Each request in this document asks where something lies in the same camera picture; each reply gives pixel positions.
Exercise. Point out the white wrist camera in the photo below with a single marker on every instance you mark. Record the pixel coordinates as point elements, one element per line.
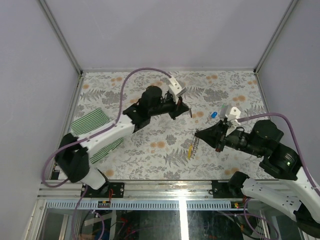
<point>175,89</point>
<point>230,114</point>

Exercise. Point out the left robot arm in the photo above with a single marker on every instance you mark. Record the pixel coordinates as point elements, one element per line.
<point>76,151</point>

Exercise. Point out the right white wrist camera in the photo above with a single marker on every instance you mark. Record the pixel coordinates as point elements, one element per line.
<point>230,114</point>

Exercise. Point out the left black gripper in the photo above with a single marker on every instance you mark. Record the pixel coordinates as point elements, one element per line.
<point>178,108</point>

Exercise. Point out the floral table mat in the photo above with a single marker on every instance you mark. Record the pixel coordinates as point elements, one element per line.
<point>160,150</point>

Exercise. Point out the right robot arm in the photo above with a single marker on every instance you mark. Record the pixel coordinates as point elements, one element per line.
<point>279,161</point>

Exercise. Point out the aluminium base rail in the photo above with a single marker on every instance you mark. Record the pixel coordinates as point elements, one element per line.
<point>144,195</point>

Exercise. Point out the blue key tag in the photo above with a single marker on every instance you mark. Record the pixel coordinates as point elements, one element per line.
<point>214,115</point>

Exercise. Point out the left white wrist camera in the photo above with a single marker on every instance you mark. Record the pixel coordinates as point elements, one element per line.
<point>175,89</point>

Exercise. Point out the yellow key tag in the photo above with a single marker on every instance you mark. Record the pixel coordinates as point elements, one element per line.
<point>190,151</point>

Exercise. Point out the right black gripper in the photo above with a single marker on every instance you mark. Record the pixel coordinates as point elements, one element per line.
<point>215,134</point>

